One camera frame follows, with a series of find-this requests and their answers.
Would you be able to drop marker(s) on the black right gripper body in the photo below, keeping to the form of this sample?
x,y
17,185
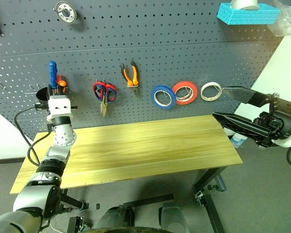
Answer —
x,y
276,123

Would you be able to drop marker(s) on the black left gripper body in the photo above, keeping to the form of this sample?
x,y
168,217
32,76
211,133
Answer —
x,y
63,94

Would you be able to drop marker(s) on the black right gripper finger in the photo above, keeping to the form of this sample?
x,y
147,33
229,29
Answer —
x,y
240,123
242,94

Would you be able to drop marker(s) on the orange needle-nose pliers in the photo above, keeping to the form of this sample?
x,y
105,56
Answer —
x,y
129,80

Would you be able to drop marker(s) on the blue tape roll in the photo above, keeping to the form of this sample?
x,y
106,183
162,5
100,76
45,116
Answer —
x,y
152,97

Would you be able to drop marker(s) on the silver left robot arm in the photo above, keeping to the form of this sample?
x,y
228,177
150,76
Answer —
x,y
63,136

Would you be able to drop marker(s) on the white tape roll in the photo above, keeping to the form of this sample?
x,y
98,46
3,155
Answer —
x,y
211,83

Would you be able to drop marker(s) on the red tape roll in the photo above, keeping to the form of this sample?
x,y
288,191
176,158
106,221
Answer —
x,y
185,83

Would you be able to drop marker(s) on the dark grey metal pegboard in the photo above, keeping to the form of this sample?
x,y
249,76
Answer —
x,y
160,48

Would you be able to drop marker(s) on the orange round-headed tool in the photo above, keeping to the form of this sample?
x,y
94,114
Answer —
x,y
62,83

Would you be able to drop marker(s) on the black plastic cup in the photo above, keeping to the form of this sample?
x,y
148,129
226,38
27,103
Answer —
x,y
41,95

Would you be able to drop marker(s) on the clear plastic water bottle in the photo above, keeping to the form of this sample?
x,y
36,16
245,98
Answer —
x,y
238,140

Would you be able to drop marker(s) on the silver round metal disc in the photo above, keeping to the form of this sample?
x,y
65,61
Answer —
x,y
59,14

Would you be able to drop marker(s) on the cyan brick-patterned box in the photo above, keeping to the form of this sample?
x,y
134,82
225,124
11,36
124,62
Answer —
x,y
247,15

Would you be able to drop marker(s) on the wide white roll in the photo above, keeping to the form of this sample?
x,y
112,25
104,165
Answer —
x,y
242,3

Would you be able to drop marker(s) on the dark grey rounded shape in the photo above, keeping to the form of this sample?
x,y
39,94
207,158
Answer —
x,y
173,217
115,218

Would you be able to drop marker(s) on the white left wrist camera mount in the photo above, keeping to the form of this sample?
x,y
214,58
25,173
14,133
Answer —
x,y
59,106

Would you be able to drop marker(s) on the black metal table frame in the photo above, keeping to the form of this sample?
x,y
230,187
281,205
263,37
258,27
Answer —
x,y
208,211

